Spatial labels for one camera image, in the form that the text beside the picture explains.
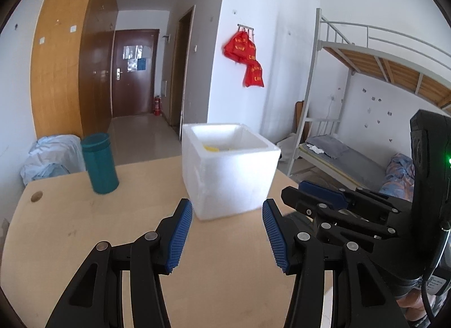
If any grey pillow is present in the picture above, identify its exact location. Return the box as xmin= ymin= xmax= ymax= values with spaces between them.
xmin=306 ymin=135 xmax=348 ymax=159

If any person's right hand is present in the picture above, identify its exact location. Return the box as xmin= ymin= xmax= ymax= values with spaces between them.
xmin=396 ymin=293 xmax=428 ymax=323

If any grey bed mattress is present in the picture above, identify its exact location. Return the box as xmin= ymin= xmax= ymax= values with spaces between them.
xmin=299 ymin=136 xmax=414 ymax=202

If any crumpled pale bedsheet bundle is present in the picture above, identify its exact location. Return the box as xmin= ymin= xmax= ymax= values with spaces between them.
xmin=20 ymin=134 xmax=87 ymax=186

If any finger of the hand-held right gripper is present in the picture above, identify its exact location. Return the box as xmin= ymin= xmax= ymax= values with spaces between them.
xmin=281 ymin=186 xmax=404 ymax=254
xmin=299 ymin=180 xmax=412 ymax=210

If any group of small wall decals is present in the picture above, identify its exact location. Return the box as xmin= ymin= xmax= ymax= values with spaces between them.
xmin=338 ymin=85 xmax=395 ymax=142

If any white metal bunk bed frame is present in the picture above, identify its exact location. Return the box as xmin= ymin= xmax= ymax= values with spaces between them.
xmin=287 ymin=7 xmax=451 ymax=188

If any blue pink blanket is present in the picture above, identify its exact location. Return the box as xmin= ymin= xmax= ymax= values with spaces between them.
xmin=379 ymin=153 xmax=416 ymax=202

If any teal cylindrical canister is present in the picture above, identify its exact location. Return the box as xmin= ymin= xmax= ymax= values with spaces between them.
xmin=82 ymin=133 xmax=120 ymax=194

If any wooden wardrobe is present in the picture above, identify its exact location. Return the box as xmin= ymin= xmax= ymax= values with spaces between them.
xmin=30 ymin=0 xmax=118 ymax=142

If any red fabric bag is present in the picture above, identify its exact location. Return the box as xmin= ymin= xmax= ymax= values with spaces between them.
xmin=242 ymin=59 xmax=265 ymax=88
xmin=223 ymin=30 xmax=257 ymax=64

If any brown side door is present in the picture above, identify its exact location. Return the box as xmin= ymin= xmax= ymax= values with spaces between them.
xmin=170 ymin=6 xmax=195 ymax=128

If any black cable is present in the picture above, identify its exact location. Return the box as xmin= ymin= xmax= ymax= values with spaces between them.
xmin=421 ymin=220 xmax=451 ymax=325

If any dark brown entrance door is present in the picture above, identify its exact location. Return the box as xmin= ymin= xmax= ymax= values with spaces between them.
xmin=112 ymin=28 xmax=159 ymax=117

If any white foam box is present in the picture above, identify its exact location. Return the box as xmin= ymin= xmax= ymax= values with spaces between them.
xmin=181 ymin=123 xmax=282 ymax=222

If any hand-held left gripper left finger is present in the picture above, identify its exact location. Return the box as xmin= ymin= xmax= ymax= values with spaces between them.
xmin=45 ymin=198 xmax=194 ymax=328

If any leaning wooden board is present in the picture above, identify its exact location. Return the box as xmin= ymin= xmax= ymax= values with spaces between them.
xmin=294 ymin=101 xmax=305 ymax=138

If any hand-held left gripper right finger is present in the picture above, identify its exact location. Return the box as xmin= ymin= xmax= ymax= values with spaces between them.
xmin=262 ymin=198 xmax=409 ymax=328

